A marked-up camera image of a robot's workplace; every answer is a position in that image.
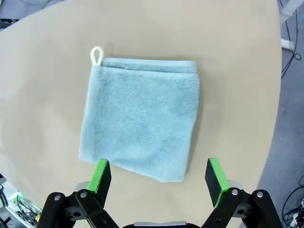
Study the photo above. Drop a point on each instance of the white desk leg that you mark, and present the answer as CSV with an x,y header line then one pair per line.
x,y
287,44

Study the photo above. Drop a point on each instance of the white power strip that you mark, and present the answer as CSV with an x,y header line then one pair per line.
x,y
295,217

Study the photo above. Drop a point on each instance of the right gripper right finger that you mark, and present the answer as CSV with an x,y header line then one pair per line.
x,y
218,178

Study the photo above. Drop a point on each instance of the open box of electronics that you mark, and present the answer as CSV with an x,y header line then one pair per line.
x,y
19,204

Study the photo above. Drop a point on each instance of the light blue towel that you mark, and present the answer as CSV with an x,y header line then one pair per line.
x,y
142,118

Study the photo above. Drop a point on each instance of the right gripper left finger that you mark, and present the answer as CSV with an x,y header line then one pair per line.
x,y
98,175

